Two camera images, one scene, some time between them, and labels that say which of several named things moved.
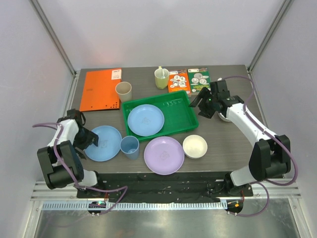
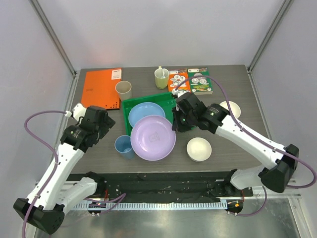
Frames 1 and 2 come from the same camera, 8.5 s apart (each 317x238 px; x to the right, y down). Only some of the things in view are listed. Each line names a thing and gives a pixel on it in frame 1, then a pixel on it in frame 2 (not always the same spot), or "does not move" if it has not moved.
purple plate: (164, 155) → (152, 138)
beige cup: (124, 89) does not move
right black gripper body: (205, 103) → (177, 121)
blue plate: (109, 144) → (144, 109)
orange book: (178, 81) does not move
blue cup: (130, 146) does not move
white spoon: (160, 67) does not move
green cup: (161, 76) does not move
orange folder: (99, 91) does not move
